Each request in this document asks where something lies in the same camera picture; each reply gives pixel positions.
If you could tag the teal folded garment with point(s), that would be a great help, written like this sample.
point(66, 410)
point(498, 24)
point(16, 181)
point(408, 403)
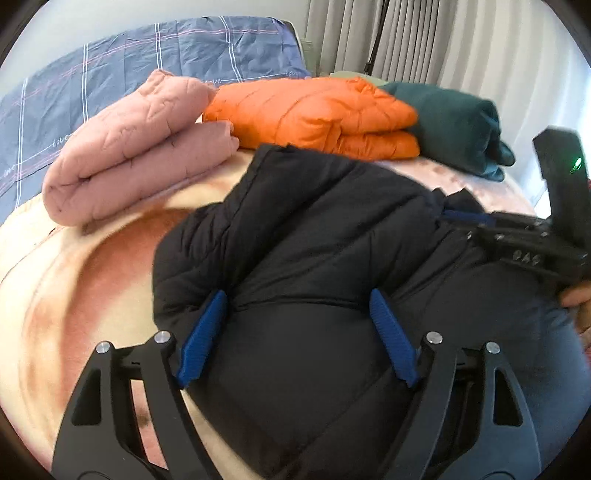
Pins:
point(457, 127)

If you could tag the black puffer jacket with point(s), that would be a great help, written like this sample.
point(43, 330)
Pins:
point(323, 258)

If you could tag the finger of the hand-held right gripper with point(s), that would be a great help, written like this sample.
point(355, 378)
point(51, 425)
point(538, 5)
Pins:
point(466, 218)
point(485, 242)

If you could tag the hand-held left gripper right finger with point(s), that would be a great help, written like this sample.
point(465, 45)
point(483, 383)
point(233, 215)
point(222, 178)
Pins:
point(392, 336)

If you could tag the light green cloth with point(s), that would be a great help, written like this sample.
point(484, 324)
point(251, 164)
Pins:
point(358, 78)

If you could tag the grey curtain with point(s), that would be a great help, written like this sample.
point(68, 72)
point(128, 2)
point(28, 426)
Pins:
point(438, 41)

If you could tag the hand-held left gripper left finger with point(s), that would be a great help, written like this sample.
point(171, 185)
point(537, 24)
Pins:
point(203, 336)

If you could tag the blue plaid pillow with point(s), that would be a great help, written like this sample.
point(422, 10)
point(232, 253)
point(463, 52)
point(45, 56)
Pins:
point(115, 78)

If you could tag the black stand pole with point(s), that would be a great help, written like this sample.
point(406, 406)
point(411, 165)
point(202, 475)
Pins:
point(378, 37)

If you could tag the person's right hand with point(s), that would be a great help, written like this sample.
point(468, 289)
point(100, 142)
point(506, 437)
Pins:
point(578, 296)

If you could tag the orange puffer jacket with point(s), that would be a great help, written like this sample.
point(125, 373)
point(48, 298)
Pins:
point(314, 115)

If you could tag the pink quilted jacket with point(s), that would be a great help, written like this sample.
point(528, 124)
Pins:
point(138, 152)

